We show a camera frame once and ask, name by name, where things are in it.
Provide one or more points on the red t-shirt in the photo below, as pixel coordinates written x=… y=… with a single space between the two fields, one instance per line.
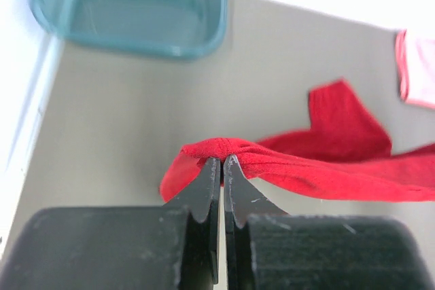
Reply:
x=344 y=155

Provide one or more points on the teal plastic bin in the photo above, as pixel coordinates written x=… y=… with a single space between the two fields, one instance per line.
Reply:
x=166 y=28

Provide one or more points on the folded pink t-shirt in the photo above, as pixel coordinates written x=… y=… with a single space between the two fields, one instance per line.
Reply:
x=415 y=63

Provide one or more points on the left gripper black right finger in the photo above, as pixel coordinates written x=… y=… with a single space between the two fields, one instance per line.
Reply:
x=241 y=200

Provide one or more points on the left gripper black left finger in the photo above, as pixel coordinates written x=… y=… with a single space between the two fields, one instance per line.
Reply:
x=199 y=262

